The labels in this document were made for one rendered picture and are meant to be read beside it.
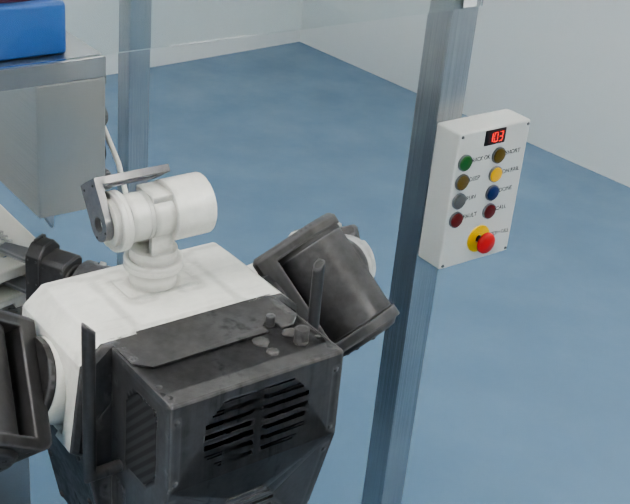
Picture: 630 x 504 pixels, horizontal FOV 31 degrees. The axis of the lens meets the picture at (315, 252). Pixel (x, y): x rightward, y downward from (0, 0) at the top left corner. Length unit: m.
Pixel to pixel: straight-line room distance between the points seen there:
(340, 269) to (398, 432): 1.03
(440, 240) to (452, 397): 1.43
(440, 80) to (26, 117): 0.70
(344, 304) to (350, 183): 3.37
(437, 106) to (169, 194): 0.87
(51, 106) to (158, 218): 0.48
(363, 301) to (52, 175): 0.55
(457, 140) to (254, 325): 0.85
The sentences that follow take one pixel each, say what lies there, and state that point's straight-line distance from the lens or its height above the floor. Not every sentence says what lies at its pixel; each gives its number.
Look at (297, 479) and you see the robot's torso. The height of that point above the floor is 1.13.
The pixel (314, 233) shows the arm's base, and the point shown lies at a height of 1.31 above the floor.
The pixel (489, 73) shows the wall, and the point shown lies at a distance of 5.42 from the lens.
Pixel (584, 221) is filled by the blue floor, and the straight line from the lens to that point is 4.64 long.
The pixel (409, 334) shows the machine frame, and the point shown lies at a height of 0.78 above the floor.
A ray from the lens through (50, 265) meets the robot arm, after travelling 1.70.
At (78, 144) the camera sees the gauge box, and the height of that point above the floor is 1.25.
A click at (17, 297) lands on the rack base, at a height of 0.99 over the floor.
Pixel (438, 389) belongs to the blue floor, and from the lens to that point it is 3.42.
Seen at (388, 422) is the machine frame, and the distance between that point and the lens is 2.27.
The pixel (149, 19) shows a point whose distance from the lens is 1.56.
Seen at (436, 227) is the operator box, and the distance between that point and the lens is 2.01.
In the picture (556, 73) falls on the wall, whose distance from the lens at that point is 5.18.
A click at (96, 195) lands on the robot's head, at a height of 1.40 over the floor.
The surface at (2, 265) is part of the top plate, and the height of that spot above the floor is 1.04.
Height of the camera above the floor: 1.89
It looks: 28 degrees down
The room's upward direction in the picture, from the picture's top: 6 degrees clockwise
